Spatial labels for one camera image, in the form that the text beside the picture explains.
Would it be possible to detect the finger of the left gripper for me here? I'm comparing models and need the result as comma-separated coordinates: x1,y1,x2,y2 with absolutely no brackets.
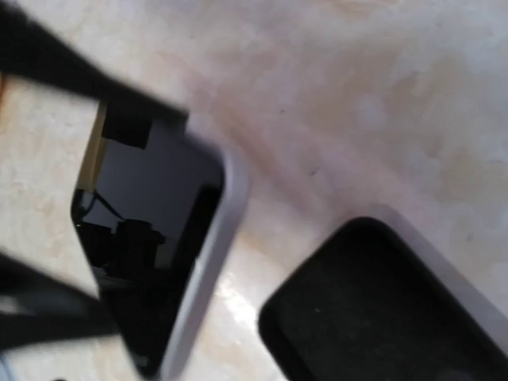
1,2,188,125
1,251,118,352

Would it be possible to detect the black phone silver edge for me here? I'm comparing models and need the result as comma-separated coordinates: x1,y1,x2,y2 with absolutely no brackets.
71,103,248,380

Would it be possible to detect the black phone case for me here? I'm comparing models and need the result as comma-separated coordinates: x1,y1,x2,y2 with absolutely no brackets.
258,217,507,380

